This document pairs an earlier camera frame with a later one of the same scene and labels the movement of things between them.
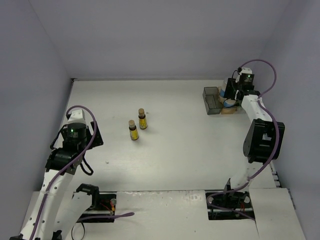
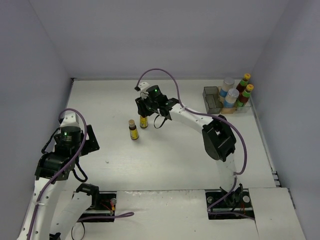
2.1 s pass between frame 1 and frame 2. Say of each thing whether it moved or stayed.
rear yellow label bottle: stayed
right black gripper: moved
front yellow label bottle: stayed
